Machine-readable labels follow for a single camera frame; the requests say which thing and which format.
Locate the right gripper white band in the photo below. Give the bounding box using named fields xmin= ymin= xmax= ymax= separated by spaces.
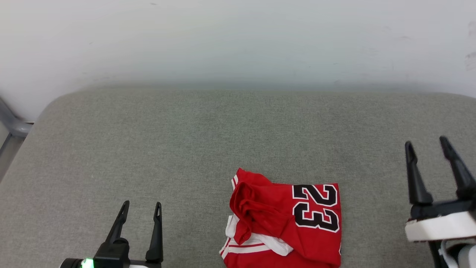
xmin=404 ymin=135 xmax=476 ymax=243

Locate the red and white basketball jersey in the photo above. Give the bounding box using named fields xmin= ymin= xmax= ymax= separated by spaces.
xmin=219 ymin=167 xmax=342 ymax=268

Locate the grey metal frame post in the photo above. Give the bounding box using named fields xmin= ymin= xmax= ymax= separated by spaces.
xmin=0 ymin=96 xmax=35 ymax=181

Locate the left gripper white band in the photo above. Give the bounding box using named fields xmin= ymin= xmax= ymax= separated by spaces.
xmin=61 ymin=200 xmax=164 ymax=268

